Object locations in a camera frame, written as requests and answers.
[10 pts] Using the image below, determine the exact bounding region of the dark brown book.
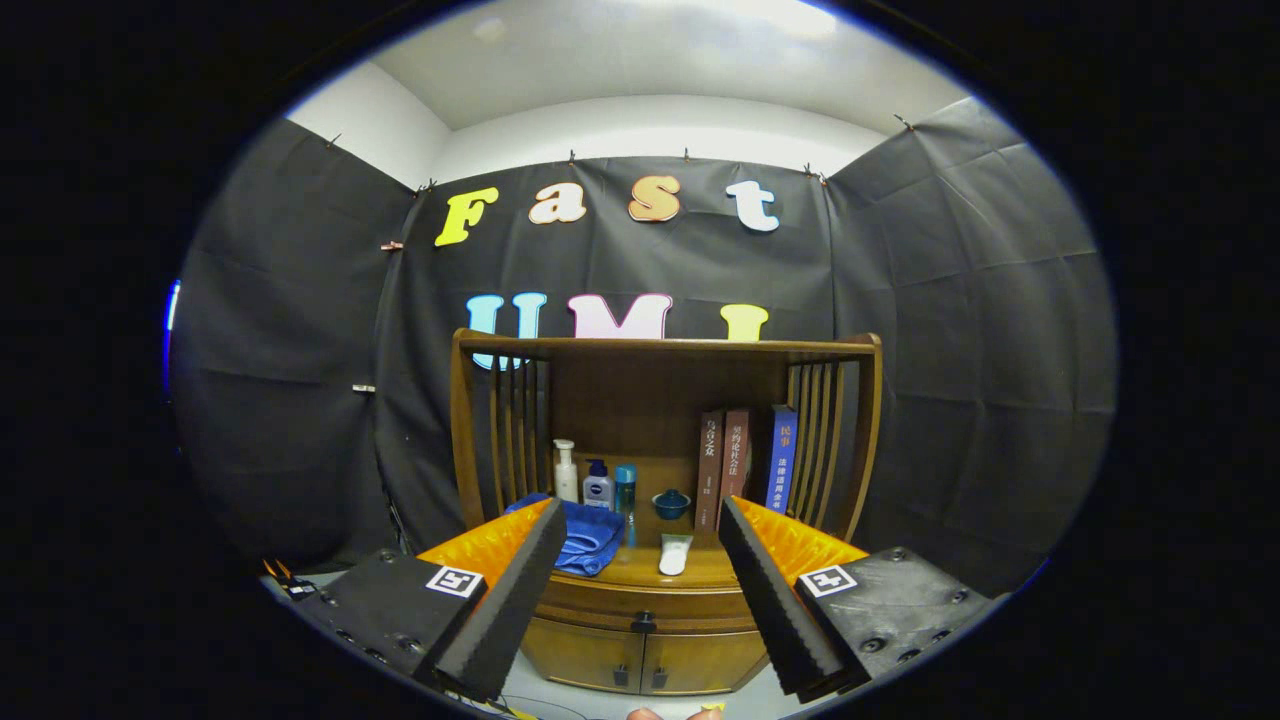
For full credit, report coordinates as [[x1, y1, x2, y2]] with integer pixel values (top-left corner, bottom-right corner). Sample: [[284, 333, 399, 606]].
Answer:
[[694, 410, 726, 549]]

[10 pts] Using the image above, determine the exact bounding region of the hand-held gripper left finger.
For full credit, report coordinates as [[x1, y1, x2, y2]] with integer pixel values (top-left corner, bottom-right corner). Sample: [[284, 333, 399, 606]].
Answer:
[[295, 497, 569, 703]]

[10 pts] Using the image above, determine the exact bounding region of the wooden drawer with black knob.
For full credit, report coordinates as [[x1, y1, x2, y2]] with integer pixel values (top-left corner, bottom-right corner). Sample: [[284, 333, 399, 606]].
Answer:
[[535, 575, 761, 637]]

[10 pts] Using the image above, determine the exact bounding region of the teal slim bottle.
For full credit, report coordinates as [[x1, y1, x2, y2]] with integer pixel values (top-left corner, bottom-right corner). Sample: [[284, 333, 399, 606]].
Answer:
[[614, 464, 639, 548]]

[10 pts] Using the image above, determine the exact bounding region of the wooden cabinet door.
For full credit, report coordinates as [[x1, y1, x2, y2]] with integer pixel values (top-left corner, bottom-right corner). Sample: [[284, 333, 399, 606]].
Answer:
[[640, 628, 769, 696], [520, 617, 646, 694]]

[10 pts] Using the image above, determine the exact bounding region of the reddish brown book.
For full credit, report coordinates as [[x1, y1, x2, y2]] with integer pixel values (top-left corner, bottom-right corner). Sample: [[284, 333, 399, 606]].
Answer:
[[718, 408, 754, 507]]

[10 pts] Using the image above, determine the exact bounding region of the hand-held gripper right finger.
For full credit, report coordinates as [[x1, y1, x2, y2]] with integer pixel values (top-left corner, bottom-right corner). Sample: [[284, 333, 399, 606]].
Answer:
[[718, 495, 1001, 704]]

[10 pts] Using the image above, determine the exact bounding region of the black device with orange tips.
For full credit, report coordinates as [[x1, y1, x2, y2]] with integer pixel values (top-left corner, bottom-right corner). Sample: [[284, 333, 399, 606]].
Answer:
[[262, 558, 319, 603]]

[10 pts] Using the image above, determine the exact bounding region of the blue book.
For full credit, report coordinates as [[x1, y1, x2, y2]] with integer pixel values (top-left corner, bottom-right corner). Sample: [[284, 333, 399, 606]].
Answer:
[[765, 404, 799, 514]]

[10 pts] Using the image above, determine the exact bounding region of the folded blue towel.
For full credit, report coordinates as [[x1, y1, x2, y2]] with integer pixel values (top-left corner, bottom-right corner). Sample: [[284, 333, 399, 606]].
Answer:
[[505, 492, 627, 578]]

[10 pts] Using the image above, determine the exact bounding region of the wooden countertop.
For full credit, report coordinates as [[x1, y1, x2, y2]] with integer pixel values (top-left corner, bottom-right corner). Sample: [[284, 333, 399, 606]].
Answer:
[[545, 528, 743, 589]]

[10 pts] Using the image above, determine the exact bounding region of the wooden cabinet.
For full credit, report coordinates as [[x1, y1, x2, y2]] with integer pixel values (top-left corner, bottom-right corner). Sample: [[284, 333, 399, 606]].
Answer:
[[449, 328, 884, 697]]

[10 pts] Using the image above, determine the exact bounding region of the black backdrop cloth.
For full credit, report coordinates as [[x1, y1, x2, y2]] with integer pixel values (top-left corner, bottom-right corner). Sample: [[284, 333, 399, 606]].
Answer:
[[170, 95, 1116, 601]]

